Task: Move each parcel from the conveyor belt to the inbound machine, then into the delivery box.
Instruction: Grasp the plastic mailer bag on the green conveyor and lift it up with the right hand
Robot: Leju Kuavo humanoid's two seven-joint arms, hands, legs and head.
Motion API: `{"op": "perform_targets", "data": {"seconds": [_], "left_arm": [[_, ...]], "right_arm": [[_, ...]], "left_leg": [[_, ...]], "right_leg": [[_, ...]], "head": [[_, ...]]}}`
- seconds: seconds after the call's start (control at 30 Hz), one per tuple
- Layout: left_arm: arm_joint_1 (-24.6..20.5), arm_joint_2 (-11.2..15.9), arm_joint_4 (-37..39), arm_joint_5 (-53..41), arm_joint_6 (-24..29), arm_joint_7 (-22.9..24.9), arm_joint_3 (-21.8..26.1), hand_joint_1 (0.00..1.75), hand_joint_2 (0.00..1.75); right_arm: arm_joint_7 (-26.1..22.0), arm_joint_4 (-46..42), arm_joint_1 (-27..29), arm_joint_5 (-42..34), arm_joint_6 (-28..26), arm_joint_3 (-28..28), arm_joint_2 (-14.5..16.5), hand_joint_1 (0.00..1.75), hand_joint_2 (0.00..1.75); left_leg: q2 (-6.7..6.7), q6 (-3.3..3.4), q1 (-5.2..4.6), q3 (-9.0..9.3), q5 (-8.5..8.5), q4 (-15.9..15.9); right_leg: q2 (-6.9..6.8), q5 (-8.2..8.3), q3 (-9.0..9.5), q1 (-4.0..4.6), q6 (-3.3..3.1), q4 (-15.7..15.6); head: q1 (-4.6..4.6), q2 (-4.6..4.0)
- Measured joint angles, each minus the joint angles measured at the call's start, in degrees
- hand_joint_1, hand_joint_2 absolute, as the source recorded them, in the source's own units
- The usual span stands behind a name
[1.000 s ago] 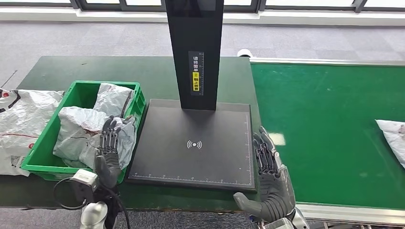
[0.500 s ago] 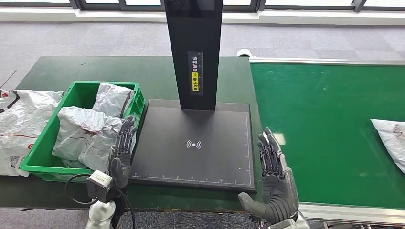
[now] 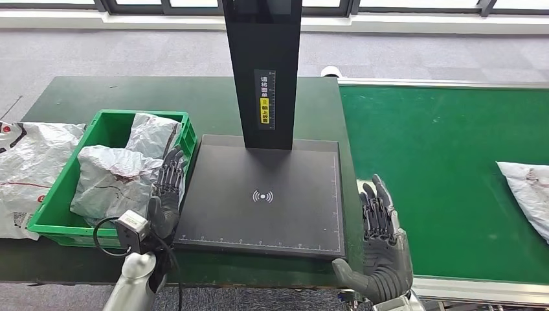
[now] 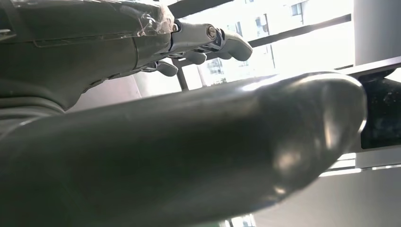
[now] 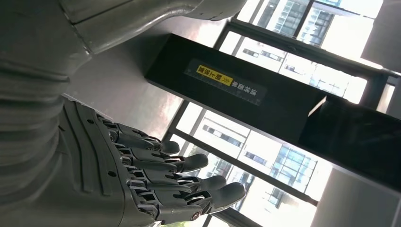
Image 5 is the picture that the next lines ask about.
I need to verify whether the black scanner machine with column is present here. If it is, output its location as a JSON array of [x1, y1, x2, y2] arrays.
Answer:
[[144, 33, 401, 192]]

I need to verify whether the black yellow label sticker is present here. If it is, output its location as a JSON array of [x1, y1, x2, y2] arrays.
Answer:
[[184, 58, 268, 106]]

